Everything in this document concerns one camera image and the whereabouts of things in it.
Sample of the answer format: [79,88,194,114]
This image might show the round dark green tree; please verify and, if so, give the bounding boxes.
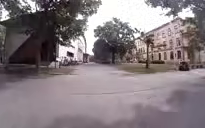
[91,17,140,65]

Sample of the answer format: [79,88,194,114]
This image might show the grey asphalt street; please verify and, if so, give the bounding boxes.
[0,63,205,128]

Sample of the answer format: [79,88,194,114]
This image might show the white building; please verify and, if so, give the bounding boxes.
[56,37,86,64]

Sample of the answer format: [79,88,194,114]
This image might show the row of parked vehicles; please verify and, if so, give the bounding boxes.
[56,56,84,67]

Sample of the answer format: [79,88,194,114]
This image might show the grass patch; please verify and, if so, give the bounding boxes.
[115,62,180,75]

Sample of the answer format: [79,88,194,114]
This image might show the small slender tree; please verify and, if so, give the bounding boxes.
[142,33,156,70]

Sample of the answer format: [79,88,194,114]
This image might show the large tree with thick trunk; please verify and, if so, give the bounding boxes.
[0,0,103,70]

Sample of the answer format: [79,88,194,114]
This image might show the beige multi-storey building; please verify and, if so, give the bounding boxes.
[132,17,205,65]

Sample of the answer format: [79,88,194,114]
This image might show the dark angular building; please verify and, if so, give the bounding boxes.
[0,11,58,66]

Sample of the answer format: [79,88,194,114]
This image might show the dark vehicle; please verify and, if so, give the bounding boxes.
[178,60,190,72]

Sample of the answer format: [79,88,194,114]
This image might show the tree with overhanging branches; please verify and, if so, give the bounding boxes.
[145,0,205,69]

